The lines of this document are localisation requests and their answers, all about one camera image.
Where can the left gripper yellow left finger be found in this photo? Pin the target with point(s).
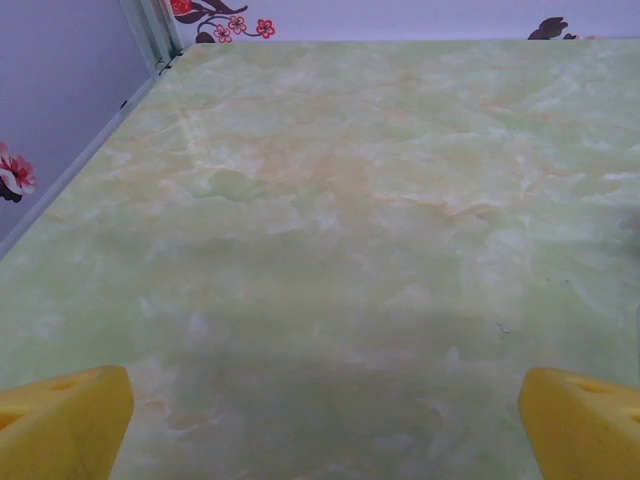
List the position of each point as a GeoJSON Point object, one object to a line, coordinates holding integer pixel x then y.
{"type": "Point", "coordinates": [60, 425]}

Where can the aluminium table side rail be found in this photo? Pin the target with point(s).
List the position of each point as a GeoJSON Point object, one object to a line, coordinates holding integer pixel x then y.
{"type": "Point", "coordinates": [75, 165]}

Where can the aluminium frame post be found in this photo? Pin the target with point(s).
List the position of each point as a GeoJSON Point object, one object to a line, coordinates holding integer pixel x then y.
{"type": "Point", "coordinates": [160, 30]}

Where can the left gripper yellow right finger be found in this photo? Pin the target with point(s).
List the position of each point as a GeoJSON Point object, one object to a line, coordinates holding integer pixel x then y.
{"type": "Point", "coordinates": [585, 430]}

